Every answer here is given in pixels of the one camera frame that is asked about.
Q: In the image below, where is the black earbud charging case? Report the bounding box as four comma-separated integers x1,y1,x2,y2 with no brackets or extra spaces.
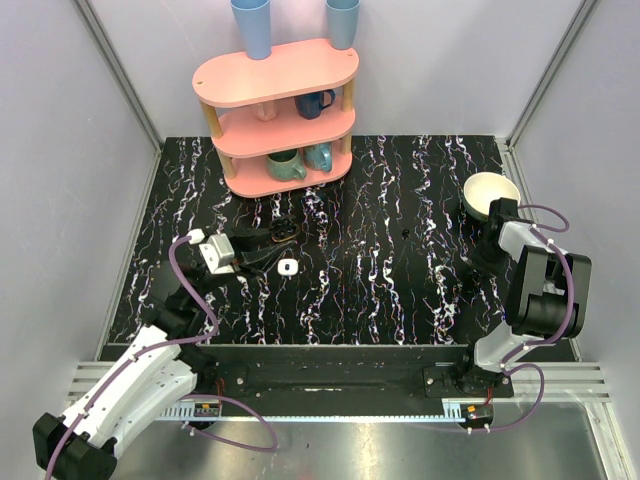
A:
269,215,300,243

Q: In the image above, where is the right light blue cup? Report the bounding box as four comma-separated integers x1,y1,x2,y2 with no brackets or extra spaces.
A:
326,0,360,50

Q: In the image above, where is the pink mug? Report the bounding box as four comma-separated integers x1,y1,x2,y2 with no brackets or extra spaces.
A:
254,101,278,122

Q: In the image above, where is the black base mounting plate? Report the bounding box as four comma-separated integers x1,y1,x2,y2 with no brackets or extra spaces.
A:
206,345,514,423

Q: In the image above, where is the pink three-tier shelf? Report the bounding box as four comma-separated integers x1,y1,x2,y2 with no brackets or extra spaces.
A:
192,38,359,198

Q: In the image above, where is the left light blue cup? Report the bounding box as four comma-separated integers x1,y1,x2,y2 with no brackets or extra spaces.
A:
231,0,272,60

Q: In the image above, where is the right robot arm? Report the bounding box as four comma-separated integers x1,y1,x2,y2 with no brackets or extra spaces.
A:
453,198,592,397

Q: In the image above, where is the light blue butterfly mug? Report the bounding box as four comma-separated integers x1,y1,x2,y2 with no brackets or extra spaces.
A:
304,142,333,173

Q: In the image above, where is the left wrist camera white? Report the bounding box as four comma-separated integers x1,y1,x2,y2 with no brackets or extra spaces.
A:
188,229,236,275

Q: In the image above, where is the light blue cup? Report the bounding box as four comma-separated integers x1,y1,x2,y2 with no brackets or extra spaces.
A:
231,0,272,60
326,0,360,50

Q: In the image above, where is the dark blue mug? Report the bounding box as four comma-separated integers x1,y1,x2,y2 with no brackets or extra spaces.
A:
294,89,336,120

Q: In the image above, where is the cream bowl green outside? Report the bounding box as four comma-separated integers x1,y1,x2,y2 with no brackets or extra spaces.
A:
463,172,521,222

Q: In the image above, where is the green ceramic mug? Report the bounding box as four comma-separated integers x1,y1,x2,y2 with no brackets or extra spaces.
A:
266,149,307,181

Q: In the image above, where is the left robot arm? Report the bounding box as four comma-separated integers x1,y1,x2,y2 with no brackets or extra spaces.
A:
33,216,300,479

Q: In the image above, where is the white earbud charging case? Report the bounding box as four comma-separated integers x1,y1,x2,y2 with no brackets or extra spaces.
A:
277,258,299,277

